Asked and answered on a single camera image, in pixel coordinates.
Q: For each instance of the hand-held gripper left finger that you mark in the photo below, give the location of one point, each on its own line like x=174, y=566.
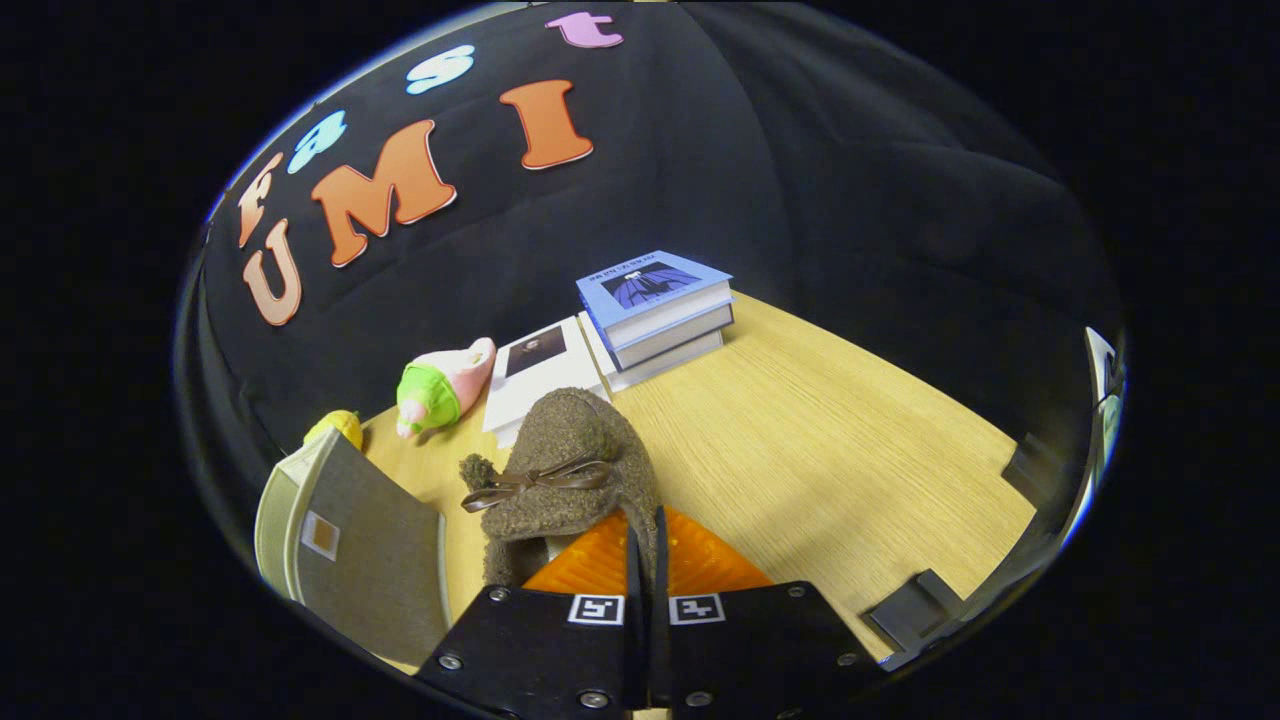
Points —
x=540, y=650

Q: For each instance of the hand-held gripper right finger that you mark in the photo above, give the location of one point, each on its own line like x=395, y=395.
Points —
x=750, y=650

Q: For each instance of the beige fabric storage box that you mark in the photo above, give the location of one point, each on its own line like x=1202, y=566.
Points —
x=370, y=560

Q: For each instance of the brown fuzzy shoe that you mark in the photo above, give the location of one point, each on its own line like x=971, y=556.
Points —
x=580, y=440

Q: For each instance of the white book with dark photo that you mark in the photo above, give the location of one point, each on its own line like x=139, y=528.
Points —
x=545, y=385

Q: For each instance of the green and pink plush toy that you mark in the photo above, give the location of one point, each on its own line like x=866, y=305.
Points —
x=440, y=385

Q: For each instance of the yellow plush toy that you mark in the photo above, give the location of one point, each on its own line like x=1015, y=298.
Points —
x=340, y=428

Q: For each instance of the dark cover book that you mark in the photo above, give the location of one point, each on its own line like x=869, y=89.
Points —
x=670, y=345

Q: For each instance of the blue cover book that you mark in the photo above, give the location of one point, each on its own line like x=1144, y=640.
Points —
x=650, y=280

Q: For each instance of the black backdrop cloth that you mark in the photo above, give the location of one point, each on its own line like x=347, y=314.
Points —
x=850, y=200

